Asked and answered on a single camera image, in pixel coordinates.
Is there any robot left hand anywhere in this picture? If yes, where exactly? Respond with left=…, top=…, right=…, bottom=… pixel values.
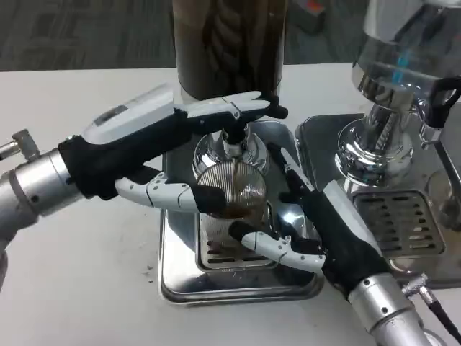
left=57, top=84, right=289, bottom=219

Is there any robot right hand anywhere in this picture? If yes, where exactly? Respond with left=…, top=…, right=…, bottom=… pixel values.
left=229, top=142, right=392, bottom=300

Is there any black tap of dark dispenser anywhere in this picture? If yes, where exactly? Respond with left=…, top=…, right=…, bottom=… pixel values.
left=221, top=120, right=253, bottom=159

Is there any clear ribbed glass cup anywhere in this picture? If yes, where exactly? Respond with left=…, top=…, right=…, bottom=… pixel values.
left=194, top=160, right=269, bottom=221

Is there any steel drip grid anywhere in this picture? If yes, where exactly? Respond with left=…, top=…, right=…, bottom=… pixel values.
left=196, top=212, right=279, bottom=271
left=354, top=190, right=447, bottom=259

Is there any dark drink dispenser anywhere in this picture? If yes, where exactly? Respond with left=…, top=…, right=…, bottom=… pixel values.
left=172, top=0, right=289, bottom=183

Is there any black tap of clear dispenser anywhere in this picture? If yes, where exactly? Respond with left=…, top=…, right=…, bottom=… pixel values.
left=419, top=76, right=461, bottom=143

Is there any clear steel drink dispenser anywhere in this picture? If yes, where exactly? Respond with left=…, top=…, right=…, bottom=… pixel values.
left=334, top=0, right=461, bottom=188

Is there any grey box with red label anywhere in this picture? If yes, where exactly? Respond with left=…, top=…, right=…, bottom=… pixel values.
left=291, top=0, right=327, bottom=35

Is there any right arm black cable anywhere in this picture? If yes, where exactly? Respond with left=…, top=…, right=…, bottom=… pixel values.
left=401, top=272, right=461, bottom=338

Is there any left arm cable connector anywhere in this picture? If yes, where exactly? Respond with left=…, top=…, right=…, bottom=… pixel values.
left=0, top=128, right=41, bottom=162

